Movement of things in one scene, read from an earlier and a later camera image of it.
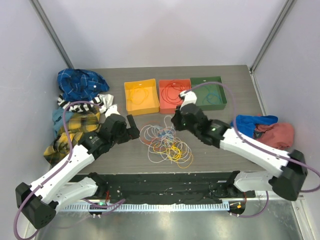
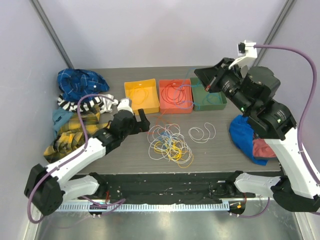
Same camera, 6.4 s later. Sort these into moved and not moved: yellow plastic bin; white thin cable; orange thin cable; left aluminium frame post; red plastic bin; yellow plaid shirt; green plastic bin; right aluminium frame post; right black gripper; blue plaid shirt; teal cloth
Moved: white thin cable; right black gripper; orange thin cable
Not moved: red plastic bin; teal cloth; left aluminium frame post; blue plaid shirt; yellow plastic bin; green plastic bin; right aluminium frame post; yellow plaid shirt
